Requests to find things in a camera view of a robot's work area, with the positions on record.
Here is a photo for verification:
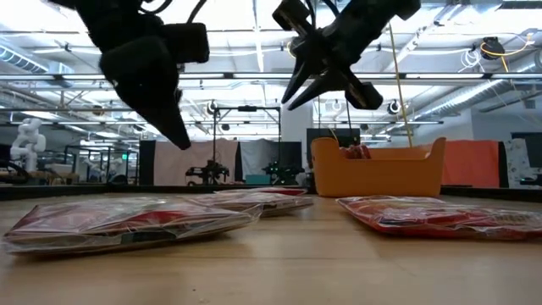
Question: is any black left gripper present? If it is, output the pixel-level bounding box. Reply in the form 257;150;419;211
100;36;192;151

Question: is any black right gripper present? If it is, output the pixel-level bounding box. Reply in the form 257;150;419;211
273;0;395;111

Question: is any orange plastic basket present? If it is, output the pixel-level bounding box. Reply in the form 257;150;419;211
310;136;447;198

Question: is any black partition panel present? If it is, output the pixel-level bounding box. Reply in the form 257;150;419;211
138;139;157;186

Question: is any black monitor screen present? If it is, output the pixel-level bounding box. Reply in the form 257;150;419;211
305;127;362;147

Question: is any pale pink curtain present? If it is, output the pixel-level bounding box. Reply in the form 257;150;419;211
152;138;240;187

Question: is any grey curtain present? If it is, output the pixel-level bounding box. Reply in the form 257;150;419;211
239;139;280;183

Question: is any black robot with green lights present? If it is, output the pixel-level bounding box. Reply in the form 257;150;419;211
261;163;306;186

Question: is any white humanoid robot figure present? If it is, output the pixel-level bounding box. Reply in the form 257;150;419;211
8;117;47;174

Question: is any orange curtain panel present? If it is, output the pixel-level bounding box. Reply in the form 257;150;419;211
439;139;501;189

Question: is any white patterned curtain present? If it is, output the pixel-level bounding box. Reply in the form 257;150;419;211
503;137;530;190

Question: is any black hanging power cable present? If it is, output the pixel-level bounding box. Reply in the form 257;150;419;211
343;99;356;147

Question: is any black robot workstation frame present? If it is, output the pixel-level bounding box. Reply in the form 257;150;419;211
185;104;284;187

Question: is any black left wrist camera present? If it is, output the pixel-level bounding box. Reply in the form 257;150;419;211
162;22;211;65

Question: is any yellow hanging cable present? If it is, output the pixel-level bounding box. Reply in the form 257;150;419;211
387;23;414;149

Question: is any black aluminium table frame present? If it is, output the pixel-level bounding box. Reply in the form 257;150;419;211
0;184;542;202

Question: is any silver ceiling air duct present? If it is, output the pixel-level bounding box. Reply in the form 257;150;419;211
0;42;75;88
414;50;542;124

